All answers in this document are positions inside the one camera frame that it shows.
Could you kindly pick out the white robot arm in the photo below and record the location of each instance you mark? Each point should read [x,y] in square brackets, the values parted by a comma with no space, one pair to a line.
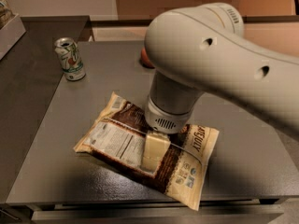
[202,49]

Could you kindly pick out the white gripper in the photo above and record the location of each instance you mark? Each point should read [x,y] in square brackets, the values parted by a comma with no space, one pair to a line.
[166,119]

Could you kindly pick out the brown chip bag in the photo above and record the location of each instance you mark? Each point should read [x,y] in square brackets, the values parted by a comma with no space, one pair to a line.
[118,136]

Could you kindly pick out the white box on counter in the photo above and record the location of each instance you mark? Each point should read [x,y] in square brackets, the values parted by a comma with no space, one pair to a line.
[11,28]

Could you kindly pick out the white green soda can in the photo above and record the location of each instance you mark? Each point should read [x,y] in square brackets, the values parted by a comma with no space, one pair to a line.
[70,60]

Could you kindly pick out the red apple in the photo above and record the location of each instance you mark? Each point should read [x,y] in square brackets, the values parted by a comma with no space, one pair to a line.
[145,59]

